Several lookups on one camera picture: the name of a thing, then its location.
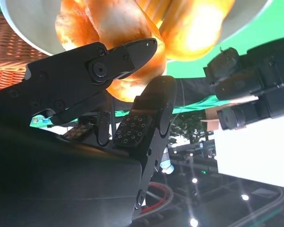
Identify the red rimmed wheel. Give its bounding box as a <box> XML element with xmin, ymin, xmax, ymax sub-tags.
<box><xmin>141</xmin><ymin>181</ymin><xmax>175</xmax><ymax>214</ymax></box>

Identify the green leafy plant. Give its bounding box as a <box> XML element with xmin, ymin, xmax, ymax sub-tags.
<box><xmin>169</xmin><ymin>110</ymin><xmax>215</xmax><ymax>145</ymax></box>

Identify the orange wicker basket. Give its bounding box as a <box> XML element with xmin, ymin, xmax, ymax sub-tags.
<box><xmin>0</xmin><ymin>13</ymin><xmax>51</xmax><ymax>93</ymax></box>

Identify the green tablecloth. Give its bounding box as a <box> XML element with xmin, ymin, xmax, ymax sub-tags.
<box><xmin>0</xmin><ymin>0</ymin><xmax>284</xmax><ymax>79</ymax></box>

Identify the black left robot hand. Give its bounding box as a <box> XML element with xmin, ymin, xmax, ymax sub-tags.
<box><xmin>202</xmin><ymin>35</ymin><xmax>284</xmax><ymax>131</ymax></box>

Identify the grey-green bowl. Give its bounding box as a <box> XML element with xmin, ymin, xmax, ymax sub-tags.
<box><xmin>0</xmin><ymin>0</ymin><xmax>273</xmax><ymax>57</ymax></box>

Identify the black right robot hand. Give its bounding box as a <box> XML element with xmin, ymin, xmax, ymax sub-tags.
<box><xmin>0</xmin><ymin>37</ymin><xmax>178</xmax><ymax>227</ymax></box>

